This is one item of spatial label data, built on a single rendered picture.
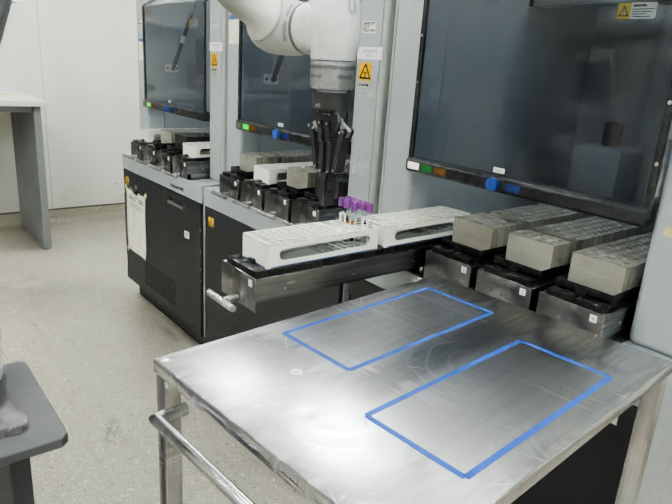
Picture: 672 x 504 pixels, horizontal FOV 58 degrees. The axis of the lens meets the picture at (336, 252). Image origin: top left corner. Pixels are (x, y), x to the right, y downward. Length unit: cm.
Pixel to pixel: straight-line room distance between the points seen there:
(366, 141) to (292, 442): 114
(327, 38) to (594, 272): 68
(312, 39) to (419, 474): 86
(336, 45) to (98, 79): 361
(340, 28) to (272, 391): 72
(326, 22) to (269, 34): 14
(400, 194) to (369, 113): 24
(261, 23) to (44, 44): 341
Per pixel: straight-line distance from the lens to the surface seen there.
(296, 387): 77
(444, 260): 139
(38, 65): 462
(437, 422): 73
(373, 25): 168
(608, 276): 126
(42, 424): 97
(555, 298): 124
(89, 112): 472
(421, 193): 161
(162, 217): 273
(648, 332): 127
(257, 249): 121
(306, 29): 125
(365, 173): 169
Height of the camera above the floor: 121
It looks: 17 degrees down
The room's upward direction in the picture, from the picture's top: 4 degrees clockwise
